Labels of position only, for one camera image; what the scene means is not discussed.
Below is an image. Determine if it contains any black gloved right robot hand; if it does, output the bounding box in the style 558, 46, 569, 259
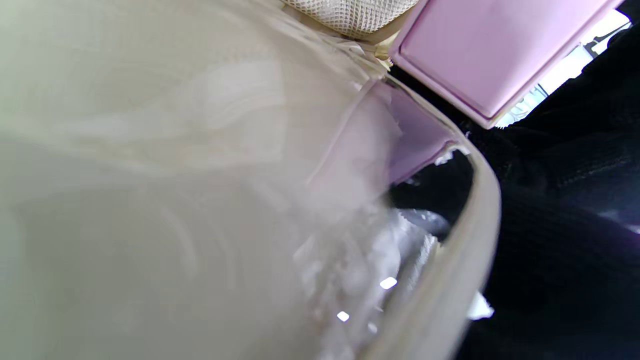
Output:
389, 0, 640, 360

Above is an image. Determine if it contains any pink jewelry box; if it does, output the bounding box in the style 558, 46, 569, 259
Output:
307, 0, 625, 186

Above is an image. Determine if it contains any white leather bag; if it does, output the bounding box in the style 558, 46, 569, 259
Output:
0, 0, 502, 360

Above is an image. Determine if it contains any crumpled white stuffing paper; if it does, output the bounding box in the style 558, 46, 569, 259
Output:
292, 207, 496, 360

